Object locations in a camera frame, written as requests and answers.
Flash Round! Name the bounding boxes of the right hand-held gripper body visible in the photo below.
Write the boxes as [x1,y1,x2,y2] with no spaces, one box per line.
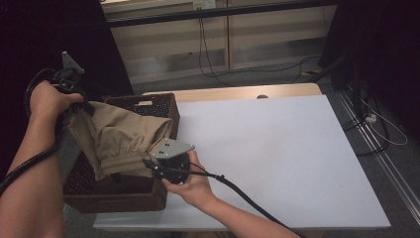
[142,138,196,185]

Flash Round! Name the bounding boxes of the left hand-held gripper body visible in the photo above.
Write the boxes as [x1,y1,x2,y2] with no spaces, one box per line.
[49,51,87,97]

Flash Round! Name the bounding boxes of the khaki pants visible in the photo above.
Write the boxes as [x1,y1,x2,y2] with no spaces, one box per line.
[67,100,173,183]

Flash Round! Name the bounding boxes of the brown wicker basket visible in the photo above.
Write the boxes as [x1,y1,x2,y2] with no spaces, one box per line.
[62,92,181,214]

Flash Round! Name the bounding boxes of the person's left hand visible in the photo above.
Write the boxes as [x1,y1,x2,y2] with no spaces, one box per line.
[29,80,85,124]

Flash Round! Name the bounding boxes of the person's right hand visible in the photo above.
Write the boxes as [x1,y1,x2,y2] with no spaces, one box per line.
[161,150,216,210]

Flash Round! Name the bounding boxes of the light wooden table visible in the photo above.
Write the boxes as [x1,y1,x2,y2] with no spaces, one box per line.
[142,82,323,104]

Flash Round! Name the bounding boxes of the white table mat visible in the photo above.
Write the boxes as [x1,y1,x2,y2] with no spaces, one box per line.
[93,94,392,231]

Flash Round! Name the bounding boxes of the black horizontal bar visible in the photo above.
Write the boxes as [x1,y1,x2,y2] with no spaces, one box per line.
[107,0,339,29]

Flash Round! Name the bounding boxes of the black metal stand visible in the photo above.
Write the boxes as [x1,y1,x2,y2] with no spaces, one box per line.
[349,59,364,113]

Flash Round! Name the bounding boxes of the black curtain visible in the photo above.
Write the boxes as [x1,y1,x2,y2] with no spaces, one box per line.
[317,0,420,142]

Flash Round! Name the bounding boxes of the right hand-held gripper black cable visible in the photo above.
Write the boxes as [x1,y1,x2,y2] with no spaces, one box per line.
[157,162,307,238]

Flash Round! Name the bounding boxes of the black hanging cable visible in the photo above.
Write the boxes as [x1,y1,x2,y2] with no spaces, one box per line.
[197,16,232,87]

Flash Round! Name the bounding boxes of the white wall socket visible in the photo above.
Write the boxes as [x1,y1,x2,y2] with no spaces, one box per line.
[192,0,218,11]

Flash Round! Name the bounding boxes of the black floor cable bundle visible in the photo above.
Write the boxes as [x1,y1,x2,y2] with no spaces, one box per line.
[341,93,392,158]

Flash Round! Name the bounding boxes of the metal floor rail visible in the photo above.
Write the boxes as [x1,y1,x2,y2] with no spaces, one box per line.
[336,89,420,226]

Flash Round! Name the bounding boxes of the white floor cable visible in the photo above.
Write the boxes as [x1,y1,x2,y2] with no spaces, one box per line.
[361,98,409,147]

